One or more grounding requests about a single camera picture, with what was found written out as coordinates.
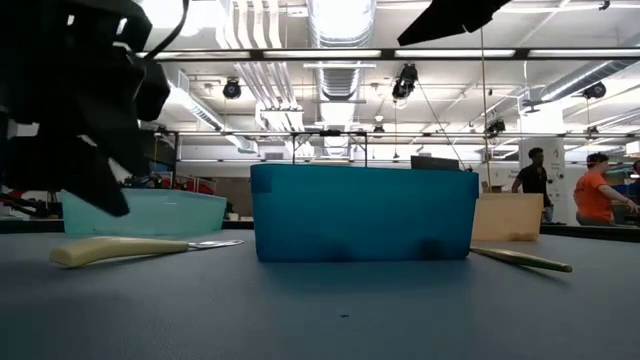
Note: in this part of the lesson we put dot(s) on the black computer monitor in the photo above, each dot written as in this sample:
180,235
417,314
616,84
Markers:
432,163

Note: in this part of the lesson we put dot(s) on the blue plastic bin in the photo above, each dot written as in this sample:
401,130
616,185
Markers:
360,215

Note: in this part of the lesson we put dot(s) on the orange plastic bin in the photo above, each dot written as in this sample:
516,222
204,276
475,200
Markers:
510,217

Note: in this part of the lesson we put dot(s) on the black background rig frame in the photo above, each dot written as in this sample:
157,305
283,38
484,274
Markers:
366,147

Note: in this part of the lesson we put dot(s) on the black hanging spotlight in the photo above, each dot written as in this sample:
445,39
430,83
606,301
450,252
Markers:
496,127
405,82
595,90
232,89

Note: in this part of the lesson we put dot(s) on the silver ceiling ventilation duct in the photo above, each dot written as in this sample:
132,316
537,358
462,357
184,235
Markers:
340,80

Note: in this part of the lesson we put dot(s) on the teal plastic bin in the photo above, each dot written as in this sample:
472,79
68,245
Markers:
165,212

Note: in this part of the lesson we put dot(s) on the person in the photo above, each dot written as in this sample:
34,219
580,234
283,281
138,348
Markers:
534,177
636,187
592,195

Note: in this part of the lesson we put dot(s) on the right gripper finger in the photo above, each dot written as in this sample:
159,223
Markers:
440,20

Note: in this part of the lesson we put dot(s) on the black overhead frame bar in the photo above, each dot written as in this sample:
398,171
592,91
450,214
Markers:
325,55

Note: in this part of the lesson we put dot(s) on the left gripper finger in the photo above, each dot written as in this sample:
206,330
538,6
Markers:
80,175

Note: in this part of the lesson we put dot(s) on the cream plastic utensil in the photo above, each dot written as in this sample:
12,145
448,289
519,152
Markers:
115,249

